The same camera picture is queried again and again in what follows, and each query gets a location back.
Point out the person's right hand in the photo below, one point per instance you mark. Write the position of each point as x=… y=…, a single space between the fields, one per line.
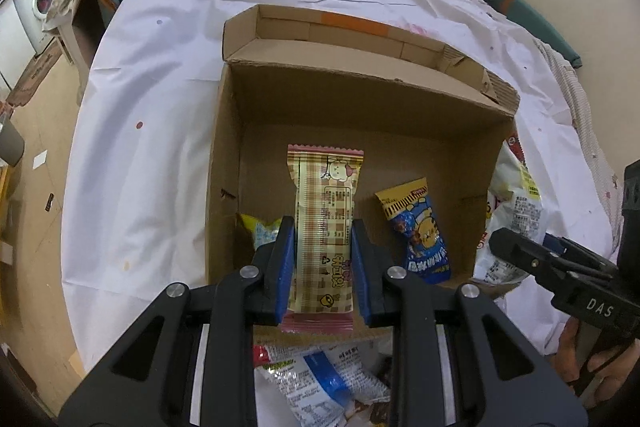
x=617 y=367

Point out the white cover sheet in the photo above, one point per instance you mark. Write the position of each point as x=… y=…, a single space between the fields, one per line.
x=165 y=157

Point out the green cushion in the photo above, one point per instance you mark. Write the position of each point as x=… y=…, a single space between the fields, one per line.
x=525 y=17

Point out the large white crinkled snack packet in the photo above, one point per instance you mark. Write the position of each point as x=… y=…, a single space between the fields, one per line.
x=520 y=207

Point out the small yellow snack packet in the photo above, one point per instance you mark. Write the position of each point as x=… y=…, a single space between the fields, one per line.
x=260 y=229

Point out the white blue snack packet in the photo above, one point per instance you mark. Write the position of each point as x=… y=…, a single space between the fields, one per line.
x=310 y=382

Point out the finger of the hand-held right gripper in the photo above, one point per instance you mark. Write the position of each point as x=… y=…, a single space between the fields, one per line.
x=520 y=252
x=575 y=247

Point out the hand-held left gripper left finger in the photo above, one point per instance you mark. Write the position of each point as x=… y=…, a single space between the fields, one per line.
x=285 y=267

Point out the pink plaid snack packet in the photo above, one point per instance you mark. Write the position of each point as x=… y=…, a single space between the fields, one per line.
x=322 y=207

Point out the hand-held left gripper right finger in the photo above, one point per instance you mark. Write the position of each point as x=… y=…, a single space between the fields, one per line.
x=361 y=272

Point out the white cabinet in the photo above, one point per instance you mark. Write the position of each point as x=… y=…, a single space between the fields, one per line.
x=12 y=42

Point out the brown snack packet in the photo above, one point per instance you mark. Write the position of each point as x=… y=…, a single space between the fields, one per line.
x=380 y=414

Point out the cardboard box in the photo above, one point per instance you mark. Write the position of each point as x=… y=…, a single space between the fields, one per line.
x=350 y=107

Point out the flat cardboard sheet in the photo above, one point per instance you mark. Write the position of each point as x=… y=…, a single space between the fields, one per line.
x=35 y=72

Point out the white washing machine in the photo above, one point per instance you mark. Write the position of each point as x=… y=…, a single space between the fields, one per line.
x=40 y=2

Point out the white red snack packet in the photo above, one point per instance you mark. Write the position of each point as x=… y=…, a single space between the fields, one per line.
x=500 y=264

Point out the yellow blue snack packet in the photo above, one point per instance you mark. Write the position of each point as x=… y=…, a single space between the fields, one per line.
x=420 y=237

